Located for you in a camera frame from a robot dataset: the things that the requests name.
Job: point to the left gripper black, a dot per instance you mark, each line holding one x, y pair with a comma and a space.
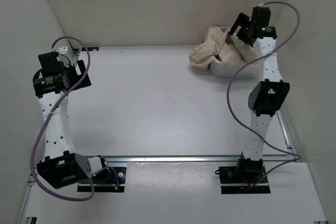
71, 68

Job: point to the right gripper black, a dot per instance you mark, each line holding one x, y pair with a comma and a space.
241, 20

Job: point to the beige trousers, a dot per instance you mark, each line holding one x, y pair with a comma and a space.
203, 54

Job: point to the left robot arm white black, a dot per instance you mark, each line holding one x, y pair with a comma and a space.
61, 164

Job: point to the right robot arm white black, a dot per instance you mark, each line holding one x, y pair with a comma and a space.
267, 96

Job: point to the white plastic basket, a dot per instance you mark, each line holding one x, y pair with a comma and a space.
236, 70

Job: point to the black corner bracket label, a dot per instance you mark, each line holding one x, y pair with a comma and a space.
90, 49

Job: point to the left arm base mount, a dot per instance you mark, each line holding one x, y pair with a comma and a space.
109, 181

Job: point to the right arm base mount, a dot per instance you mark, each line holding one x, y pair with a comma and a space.
232, 183

